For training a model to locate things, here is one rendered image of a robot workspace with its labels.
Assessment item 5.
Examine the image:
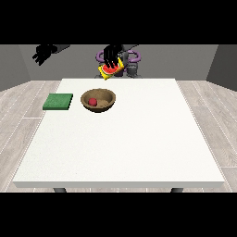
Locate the green square pad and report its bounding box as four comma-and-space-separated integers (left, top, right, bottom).
42, 93, 74, 111

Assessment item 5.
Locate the brown wooden bowl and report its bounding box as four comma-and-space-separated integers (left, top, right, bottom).
80, 88, 117, 113

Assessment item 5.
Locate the yellow cup with melon print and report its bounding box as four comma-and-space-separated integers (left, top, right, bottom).
97, 56, 126, 81

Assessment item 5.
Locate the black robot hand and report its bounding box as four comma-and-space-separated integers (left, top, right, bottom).
103, 44, 124, 70
31, 44, 58, 67

